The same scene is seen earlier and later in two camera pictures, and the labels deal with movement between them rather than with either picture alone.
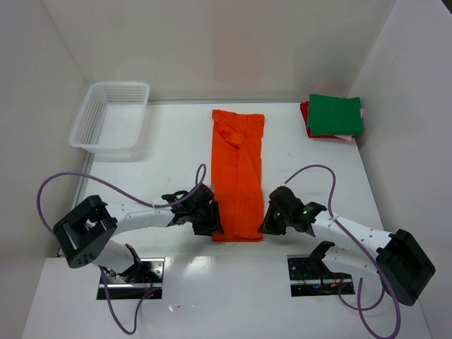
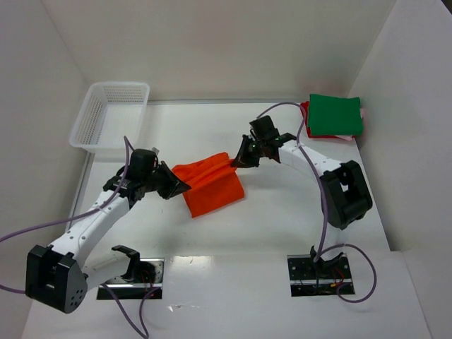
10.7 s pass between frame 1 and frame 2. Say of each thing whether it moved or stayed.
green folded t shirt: stayed
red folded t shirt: stayed
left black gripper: moved
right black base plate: stayed
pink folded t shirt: stayed
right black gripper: moved
